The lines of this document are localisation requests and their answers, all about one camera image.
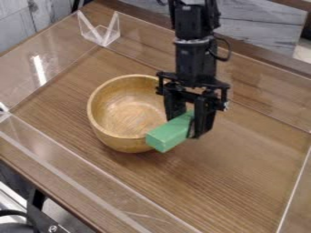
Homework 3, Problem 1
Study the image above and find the black cable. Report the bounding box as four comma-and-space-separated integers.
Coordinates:
0, 208, 32, 233

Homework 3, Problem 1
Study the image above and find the clear acrylic tray wall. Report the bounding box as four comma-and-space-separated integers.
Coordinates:
0, 16, 311, 233

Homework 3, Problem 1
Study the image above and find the brown wooden bowl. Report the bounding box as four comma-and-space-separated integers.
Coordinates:
86, 74, 166, 154

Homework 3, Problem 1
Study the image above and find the black table leg bracket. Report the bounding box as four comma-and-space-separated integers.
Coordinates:
26, 188, 70, 233

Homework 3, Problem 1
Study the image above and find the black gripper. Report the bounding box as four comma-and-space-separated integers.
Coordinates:
156, 37, 230, 139

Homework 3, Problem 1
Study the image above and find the clear acrylic corner bracket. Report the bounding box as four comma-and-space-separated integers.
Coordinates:
76, 11, 120, 47

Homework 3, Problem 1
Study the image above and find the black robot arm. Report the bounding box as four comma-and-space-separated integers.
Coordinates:
156, 0, 229, 138

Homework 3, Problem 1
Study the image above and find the green rectangular block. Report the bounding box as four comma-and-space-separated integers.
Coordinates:
145, 110, 194, 153

